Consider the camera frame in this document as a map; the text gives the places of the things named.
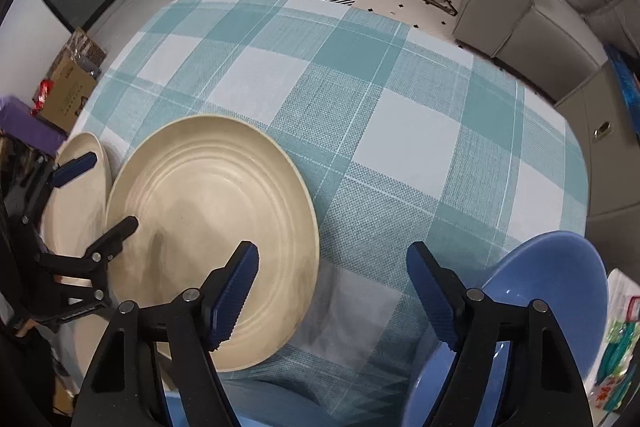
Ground grey cushion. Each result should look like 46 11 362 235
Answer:
582 0 640 32

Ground teal white checked tablecloth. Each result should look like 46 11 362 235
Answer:
52 0 588 413

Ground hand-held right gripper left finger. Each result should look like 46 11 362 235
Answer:
71 241 261 427

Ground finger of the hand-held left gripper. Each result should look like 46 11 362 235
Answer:
35 216 140 306
20 152 99 228

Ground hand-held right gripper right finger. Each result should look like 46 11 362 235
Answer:
406 241 593 427

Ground beige ribbed plate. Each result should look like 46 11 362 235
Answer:
40 132 113 289
105 114 321 373

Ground blue plastic bag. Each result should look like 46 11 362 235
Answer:
606 44 640 142

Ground red packet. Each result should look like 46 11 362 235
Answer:
32 79 54 114

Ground patterned brown cardboard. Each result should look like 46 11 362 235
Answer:
64 27 108 68

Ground teal container lids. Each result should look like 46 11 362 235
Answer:
597 319 638 380

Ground brown cardboard box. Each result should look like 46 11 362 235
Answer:
37 57 98 132

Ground grey bedside cabinet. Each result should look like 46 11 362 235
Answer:
552 62 640 228

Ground white plastic bag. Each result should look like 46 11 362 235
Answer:
606 268 640 323

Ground blue bowl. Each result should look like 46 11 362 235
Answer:
477 231 610 385
404 339 513 427

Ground purple box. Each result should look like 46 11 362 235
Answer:
0 96 68 158

